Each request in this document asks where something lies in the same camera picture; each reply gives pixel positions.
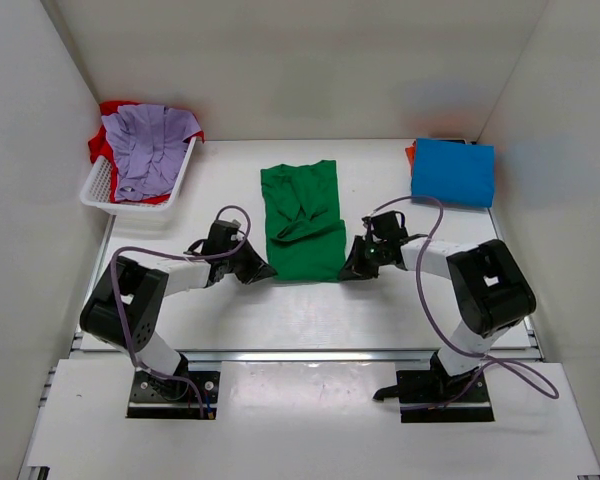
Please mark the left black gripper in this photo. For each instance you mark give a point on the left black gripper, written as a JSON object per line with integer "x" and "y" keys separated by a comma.
{"x": 257, "y": 268}

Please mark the red t shirt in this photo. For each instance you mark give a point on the red t shirt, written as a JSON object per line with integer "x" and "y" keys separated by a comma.
{"x": 102, "y": 140}

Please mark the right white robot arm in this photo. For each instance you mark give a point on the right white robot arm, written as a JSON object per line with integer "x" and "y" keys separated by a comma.
{"x": 491, "y": 292}

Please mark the white plastic basket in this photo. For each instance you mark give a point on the white plastic basket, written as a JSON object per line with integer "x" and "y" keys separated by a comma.
{"x": 97, "y": 188}

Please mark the folded orange t shirt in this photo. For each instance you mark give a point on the folded orange t shirt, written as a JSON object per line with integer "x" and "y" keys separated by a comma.
{"x": 410, "y": 153}

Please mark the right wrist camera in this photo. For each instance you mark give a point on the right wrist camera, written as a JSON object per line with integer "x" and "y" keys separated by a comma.
{"x": 369, "y": 225}

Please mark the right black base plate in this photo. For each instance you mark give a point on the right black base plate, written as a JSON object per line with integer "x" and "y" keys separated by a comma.
{"x": 422, "y": 399}

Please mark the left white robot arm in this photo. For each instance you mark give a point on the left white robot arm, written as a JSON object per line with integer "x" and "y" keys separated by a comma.
{"x": 124, "y": 306}

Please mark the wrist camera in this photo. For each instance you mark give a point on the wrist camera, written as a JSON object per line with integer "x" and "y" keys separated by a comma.
{"x": 369, "y": 225}
{"x": 235, "y": 234}

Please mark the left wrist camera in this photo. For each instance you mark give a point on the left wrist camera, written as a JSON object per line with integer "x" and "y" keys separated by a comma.
{"x": 235, "y": 234}

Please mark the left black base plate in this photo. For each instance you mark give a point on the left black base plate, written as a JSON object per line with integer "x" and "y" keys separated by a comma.
{"x": 150, "y": 398}

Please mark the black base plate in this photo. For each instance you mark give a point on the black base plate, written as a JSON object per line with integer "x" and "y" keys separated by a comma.
{"x": 150, "y": 398}
{"x": 422, "y": 399}

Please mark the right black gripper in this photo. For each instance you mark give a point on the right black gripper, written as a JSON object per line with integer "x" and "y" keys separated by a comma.
{"x": 355, "y": 269}

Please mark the aluminium rail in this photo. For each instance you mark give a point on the aluminium rail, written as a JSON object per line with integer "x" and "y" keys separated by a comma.
{"x": 308, "y": 356}

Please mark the green t shirt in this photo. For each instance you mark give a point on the green t shirt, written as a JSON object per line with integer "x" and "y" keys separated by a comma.
{"x": 305, "y": 234}

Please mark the lavender t shirt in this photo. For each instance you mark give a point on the lavender t shirt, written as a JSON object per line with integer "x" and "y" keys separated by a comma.
{"x": 150, "y": 150}

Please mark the folded blue t shirt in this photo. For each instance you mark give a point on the folded blue t shirt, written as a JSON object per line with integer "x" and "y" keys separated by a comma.
{"x": 455, "y": 173}

